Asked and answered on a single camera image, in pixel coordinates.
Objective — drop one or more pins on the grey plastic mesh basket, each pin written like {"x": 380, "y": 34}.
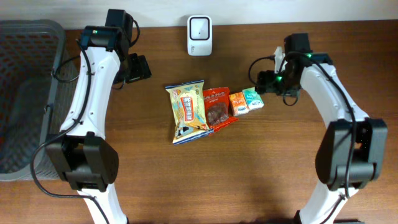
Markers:
{"x": 33, "y": 104}

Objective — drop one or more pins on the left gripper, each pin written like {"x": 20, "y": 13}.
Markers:
{"x": 140, "y": 68}

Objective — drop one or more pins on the red snack bag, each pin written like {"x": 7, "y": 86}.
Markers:
{"x": 217, "y": 108}

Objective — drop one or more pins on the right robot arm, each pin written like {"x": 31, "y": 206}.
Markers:
{"x": 352, "y": 150}

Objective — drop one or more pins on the yellow wet wipes pack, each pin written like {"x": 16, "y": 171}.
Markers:
{"x": 188, "y": 107}

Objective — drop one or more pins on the white barcode scanner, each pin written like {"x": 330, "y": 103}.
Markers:
{"x": 199, "y": 35}

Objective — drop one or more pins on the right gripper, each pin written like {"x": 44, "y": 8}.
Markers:
{"x": 267, "y": 80}

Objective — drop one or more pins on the orange tissue pack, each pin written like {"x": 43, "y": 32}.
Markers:
{"x": 238, "y": 104}

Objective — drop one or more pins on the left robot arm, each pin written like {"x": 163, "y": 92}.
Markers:
{"x": 80, "y": 154}

